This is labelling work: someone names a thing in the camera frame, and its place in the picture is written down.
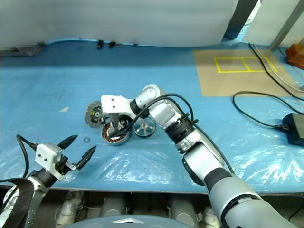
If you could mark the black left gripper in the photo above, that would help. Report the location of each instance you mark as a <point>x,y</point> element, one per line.
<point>62,165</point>

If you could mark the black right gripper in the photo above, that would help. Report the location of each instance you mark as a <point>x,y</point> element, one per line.
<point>115,118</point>

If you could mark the grey round motor housing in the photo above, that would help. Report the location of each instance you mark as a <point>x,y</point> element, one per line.
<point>118,140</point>

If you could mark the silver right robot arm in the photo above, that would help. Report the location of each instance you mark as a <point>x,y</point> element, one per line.
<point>213,190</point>

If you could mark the silver spoked rotor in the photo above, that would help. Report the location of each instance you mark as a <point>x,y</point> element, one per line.
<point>143,129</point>

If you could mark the small white scrap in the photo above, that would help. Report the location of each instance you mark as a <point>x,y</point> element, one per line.
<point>64,109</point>

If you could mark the grey rounded casing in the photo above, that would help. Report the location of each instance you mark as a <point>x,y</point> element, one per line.
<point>181,209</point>
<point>114,204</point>
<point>70,206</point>

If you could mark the small black clip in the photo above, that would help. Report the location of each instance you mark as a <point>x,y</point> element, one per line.
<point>99,44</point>
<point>111,44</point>

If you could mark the grey robot torso shell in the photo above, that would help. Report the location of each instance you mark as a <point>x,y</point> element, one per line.
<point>147,222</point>

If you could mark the white backdrop sheet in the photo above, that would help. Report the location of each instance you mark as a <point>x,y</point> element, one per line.
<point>118,21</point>

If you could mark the brown cardboard sheet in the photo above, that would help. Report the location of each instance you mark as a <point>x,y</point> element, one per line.
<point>237,83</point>

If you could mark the black power adapter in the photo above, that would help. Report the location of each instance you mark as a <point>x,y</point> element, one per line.
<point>295,128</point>

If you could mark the brown wooden block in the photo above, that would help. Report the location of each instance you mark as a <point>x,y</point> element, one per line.
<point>295,55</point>

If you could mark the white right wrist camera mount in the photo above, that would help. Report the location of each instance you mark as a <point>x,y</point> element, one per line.
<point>114,104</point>

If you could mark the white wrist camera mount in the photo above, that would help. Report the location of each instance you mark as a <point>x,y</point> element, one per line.
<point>114,104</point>
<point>46,154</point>

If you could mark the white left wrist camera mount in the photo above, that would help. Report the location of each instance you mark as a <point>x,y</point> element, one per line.
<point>46,154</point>

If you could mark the dark upright post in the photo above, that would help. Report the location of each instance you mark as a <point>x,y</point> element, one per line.
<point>240,19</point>

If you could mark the grey aluminium post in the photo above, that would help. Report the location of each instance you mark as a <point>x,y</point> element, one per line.
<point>286,26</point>

